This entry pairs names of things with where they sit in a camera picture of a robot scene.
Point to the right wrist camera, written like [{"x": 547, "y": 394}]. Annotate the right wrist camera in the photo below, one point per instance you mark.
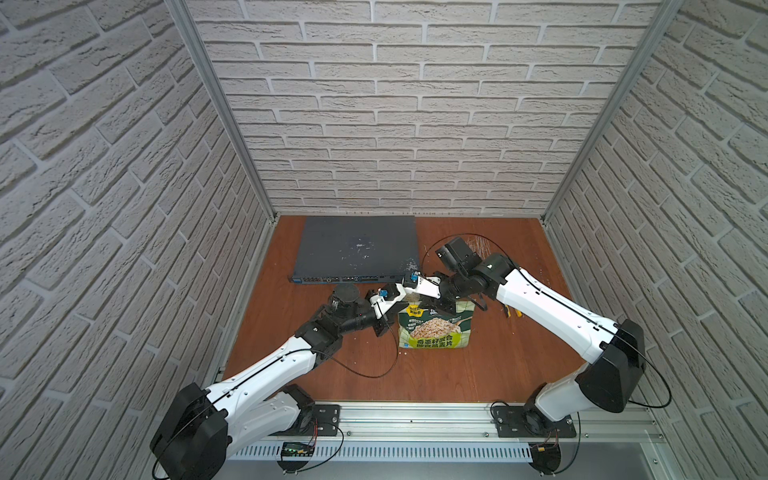
[{"x": 421, "y": 285}]

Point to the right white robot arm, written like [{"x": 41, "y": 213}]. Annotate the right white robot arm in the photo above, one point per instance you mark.
[{"x": 614, "y": 353}]

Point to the green oats bag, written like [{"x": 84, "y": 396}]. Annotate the green oats bag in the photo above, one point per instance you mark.
[{"x": 423, "y": 327}]

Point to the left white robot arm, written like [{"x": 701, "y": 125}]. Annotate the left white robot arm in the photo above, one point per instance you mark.
[{"x": 203, "y": 426}]

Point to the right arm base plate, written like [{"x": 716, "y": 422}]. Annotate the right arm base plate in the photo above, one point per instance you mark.
[{"x": 514, "y": 421}]

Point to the black round connector box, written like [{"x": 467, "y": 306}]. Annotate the black round connector box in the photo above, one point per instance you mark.
[{"x": 545, "y": 458}]

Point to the aluminium front rail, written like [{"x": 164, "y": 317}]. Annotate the aluminium front rail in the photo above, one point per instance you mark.
[{"x": 431, "y": 423}]

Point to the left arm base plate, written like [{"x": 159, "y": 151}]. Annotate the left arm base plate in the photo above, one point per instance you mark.
[{"x": 318, "y": 420}]

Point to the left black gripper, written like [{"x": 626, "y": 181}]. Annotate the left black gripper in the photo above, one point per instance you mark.
[{"x": 383, "y": 318}]

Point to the small green circuit board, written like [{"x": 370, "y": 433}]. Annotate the small green circuit board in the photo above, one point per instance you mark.
[{"x": 297, "y": 450}]

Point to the grey network switch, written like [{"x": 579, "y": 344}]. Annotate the grey network switch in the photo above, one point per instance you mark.
[{"x": 361, "y": 249}]

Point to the yellow black pliers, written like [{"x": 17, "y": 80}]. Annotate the yellow black pliers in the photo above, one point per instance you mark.
[{"x": 511, "y": 312}]

